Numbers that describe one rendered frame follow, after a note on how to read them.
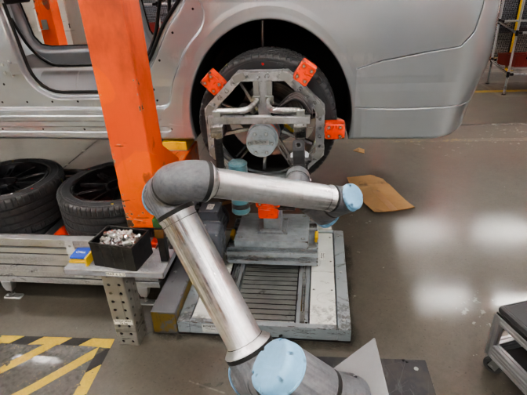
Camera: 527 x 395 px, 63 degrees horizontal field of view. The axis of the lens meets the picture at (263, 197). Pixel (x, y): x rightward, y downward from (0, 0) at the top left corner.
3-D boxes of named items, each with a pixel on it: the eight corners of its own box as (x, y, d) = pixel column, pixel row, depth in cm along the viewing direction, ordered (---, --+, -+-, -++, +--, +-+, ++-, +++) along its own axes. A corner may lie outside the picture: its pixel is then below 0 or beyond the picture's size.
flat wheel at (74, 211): (183, 186, 285) (178, 152, 274) (184, 239, 227) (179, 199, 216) (78, 197, 275) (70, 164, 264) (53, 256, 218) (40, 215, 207)
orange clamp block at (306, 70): (305, 83, 191) (317, 66, 187) (304, 87, 184) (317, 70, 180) (292, 74, 190) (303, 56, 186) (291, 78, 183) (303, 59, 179)
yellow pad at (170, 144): (194, 141, 239) (193, 133, 237) (187, 150, 227) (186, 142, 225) (170, 141, 241) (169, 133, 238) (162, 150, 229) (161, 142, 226)
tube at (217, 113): (260, 104, 191) (259, 80, 186) (255, 117, 174) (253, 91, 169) (222, 104, 193) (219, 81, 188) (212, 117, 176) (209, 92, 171)
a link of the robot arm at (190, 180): (165, 146, 111) (365, 180, 143) (152, 163, 121) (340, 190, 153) (164, 190, 107) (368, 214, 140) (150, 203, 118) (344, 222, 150)
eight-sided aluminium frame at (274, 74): (323, 180, 211) (325, 67, 186) (323, 186, 205) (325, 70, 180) (215, 179, 218) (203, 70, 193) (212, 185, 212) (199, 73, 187)
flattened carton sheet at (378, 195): (380, 176, 346) (380, 173, 344) (414, 208, 297) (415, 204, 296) (344, 181, 341) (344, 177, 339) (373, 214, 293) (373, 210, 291)
